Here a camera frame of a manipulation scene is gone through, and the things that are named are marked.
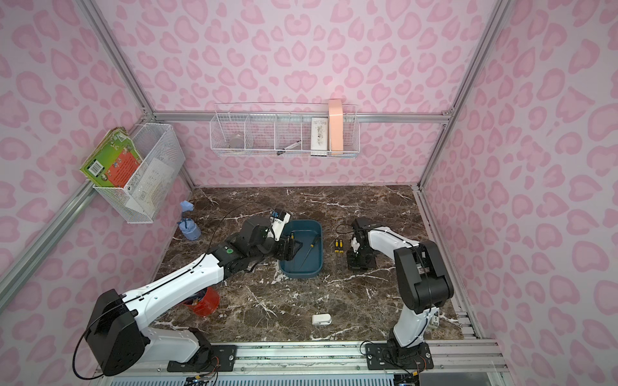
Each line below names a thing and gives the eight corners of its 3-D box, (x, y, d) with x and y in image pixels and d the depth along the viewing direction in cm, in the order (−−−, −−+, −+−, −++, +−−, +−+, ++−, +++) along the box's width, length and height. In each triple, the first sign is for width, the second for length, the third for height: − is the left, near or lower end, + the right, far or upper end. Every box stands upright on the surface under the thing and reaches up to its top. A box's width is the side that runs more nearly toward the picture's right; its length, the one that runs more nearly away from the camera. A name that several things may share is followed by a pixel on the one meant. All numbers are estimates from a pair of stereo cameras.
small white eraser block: (312, 324, 81) (311, 322, 79) (312, 316, 83) (311, 314, 81) (331, 324, 81) (332, 321, 79) (331, 316, 83) (331, 313, 81)
